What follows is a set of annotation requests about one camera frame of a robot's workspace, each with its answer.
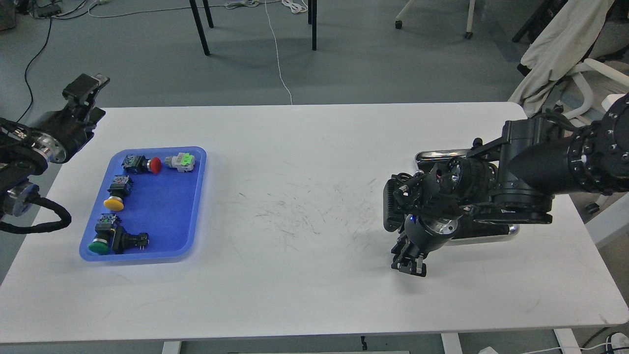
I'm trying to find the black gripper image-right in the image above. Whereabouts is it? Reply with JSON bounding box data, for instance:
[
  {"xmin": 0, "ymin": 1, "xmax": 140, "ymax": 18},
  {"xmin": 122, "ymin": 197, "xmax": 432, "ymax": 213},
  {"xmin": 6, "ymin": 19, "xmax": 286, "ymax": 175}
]
[{"xmin": 391, "ymin": 214, "xmax": 459, "ymax": 277}]

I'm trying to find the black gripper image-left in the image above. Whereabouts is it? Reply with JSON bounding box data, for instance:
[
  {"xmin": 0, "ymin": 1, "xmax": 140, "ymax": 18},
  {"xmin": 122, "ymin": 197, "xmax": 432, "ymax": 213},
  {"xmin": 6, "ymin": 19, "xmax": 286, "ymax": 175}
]
[{"xmin": 29, "ymin": 74, "xmax": 110, "ymax": 164}]

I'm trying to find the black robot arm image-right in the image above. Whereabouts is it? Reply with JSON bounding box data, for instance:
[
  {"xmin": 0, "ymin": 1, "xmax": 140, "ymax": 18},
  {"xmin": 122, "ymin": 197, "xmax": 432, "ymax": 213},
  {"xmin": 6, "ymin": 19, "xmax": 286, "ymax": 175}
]
[{"xmin": 383, "ymin": 95, "xmax": 629, "ymax": 276}]

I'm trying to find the silver metal tray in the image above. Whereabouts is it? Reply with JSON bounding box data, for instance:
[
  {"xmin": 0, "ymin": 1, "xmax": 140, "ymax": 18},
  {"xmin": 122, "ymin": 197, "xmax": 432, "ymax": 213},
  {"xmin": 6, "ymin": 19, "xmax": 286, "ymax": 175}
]
[{"xmin": 415, "ymin": 149, "xmax": 519, "ymax": 245}]

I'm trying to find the blue plastic tray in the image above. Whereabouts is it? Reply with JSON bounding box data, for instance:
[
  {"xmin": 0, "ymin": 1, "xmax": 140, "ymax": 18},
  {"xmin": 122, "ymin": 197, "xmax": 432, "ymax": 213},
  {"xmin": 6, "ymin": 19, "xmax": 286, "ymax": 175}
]
[{"xmin": 79, "ymin": 146, "xmax": 207, "ymax": 264}]

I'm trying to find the black table leg left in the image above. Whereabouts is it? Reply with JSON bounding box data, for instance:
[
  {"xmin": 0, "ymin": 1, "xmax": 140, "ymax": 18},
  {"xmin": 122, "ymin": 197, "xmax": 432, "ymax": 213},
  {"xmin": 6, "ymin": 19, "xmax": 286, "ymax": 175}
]
[{"xmin": 189, "ymin": 0, "xmax": 214, "ymax": 57}]

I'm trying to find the black table leg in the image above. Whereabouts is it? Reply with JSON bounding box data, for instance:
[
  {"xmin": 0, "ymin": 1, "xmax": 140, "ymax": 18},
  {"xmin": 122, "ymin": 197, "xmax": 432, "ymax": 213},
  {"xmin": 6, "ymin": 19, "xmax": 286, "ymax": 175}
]
[
  {"xmin": 306, "ymin": 0, "xmax": 317, "ymax": 51},
  {"xmin": 189, "ymin": 0, "xmax": 214, "ymax": 57}
]

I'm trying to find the black table leg right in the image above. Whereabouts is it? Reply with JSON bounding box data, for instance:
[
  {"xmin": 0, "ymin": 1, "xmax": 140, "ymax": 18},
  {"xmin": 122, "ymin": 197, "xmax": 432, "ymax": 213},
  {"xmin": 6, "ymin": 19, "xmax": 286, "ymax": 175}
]
[{"xmin": 306, "ymin": 0, "xmax": 317, "ymax": 51}]

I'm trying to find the red push button switch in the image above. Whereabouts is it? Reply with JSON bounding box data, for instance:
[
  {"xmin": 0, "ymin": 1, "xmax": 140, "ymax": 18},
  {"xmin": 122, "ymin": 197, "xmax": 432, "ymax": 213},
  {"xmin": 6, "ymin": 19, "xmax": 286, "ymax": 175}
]
[{"xmin": 121, "ymin": 154, "xmax": 162, "ymax": 175}]

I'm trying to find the yellow push button switch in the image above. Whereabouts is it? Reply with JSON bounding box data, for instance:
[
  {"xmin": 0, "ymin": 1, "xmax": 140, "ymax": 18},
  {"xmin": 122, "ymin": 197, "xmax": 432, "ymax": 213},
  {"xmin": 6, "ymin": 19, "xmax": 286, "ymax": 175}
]
[{"xmin": 103, "ymin": 175, "xmax": 133, "ymax": 211}]

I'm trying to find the black floor cable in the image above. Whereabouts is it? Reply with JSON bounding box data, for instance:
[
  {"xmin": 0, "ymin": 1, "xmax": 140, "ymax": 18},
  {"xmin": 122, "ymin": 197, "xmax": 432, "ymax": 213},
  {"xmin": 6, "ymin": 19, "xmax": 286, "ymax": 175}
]
[{"xmin": 15, "ymin": 0, "xmax": 99, "ymax": 123}]

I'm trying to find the green grey switch module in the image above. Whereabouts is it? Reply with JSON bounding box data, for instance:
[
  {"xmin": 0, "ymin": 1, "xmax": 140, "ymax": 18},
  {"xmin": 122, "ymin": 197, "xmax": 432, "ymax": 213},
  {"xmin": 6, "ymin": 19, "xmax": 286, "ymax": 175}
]
[{"xmin": 165, "ymin": 152, "xmax": 196, "ymax": 173}]

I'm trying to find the green push button switch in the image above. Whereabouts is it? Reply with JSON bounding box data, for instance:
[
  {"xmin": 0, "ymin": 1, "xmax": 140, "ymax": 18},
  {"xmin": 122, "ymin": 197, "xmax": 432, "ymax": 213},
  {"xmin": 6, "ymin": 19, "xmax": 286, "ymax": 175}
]
[{"xmin": 88, "ymin": 213, "xmax": 120, "ymax": 255}]

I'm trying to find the black switch block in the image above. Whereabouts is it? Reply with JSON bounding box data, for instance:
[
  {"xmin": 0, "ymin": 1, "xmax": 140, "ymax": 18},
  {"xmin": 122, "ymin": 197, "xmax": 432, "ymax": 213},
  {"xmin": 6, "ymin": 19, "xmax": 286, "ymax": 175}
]
[{"xmin": 112, "ymin": 226, "xmax": 150, "ymax": 255}]

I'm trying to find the white cable on floor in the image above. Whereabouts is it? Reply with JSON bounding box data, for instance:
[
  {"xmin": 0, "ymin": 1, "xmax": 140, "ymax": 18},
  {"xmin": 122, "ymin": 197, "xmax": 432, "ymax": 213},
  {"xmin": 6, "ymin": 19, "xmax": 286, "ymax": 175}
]
[{"xmin": 224, "ymin": 0, "xmax": 309, "ymax": 105}]

